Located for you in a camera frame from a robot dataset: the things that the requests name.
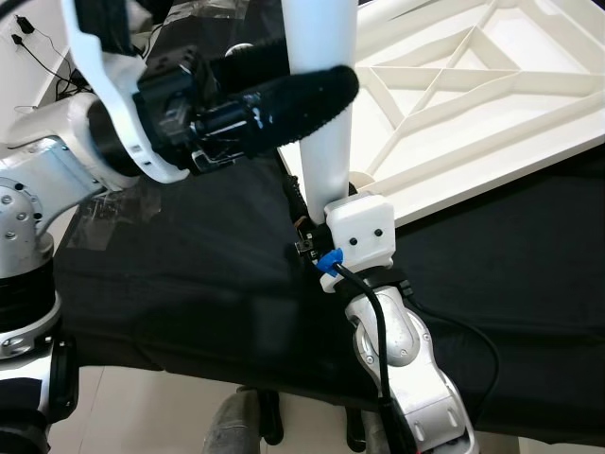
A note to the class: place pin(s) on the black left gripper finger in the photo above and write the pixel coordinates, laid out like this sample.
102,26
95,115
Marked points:
307,99
253,66

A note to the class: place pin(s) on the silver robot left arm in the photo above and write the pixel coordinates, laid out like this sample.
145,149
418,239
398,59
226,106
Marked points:
38,189

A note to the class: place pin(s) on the clear plastic wrapper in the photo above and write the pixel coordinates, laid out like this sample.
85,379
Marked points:
213,9

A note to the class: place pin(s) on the black cloth cover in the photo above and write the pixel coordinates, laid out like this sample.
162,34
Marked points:
189,284

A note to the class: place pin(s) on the clear tape patch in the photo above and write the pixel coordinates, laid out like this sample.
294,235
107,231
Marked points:
109,218

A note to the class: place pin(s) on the white plastic table top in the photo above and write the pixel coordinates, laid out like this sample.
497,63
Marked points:
492,104

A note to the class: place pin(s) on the grey robot right foot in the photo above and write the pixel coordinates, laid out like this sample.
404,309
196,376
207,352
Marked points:
373,437

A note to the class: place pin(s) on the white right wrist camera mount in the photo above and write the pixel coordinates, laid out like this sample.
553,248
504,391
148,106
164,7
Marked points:
364,232

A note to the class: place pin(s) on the white wall socket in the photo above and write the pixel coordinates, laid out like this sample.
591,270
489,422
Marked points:
21,28

